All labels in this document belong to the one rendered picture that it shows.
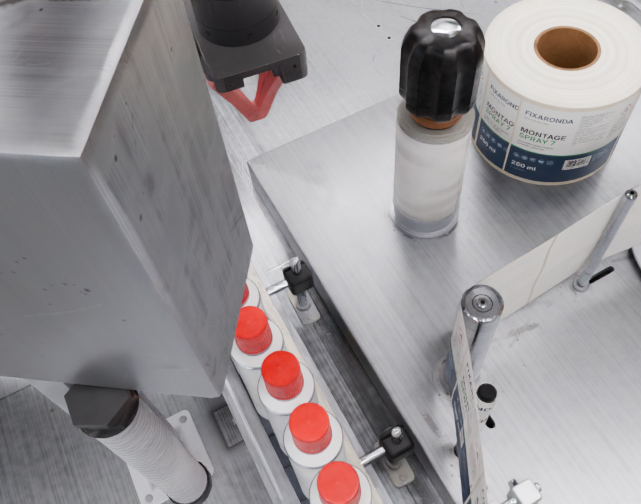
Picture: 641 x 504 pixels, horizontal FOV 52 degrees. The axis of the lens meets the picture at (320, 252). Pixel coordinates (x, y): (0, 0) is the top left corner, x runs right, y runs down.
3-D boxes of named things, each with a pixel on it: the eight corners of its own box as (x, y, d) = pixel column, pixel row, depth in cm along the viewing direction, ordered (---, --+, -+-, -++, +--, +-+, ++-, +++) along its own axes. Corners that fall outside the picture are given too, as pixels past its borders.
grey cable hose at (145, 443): (221, 496, 51) (140, 409, 33) (179, 519, 50) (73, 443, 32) (203, 455, 53) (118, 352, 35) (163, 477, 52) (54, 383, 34)
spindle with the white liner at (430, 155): (472, 220, 86) (514, 37, 60) (413, 249, 84) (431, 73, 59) (434, 173, 90) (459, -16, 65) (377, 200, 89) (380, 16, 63)
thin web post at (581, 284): (592, 288, 80) (647, 195, 64) (579, 295, 79) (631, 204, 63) (581, 275, 81) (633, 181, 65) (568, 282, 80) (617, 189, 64)
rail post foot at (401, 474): (416, 479, 74) (416, 477, 73) (396, 489, 74) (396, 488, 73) (392, 434, 77) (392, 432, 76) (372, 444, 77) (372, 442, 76)
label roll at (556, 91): (519, 58, 101) (539, -25, 88) (642, 119, 93) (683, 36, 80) (440, 137, 93) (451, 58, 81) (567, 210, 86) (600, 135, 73)
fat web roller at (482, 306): (487, 385, 74) (519, 310, 58) (453, 404, 73) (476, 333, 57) (464, 352, 76) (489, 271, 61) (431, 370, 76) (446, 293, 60)
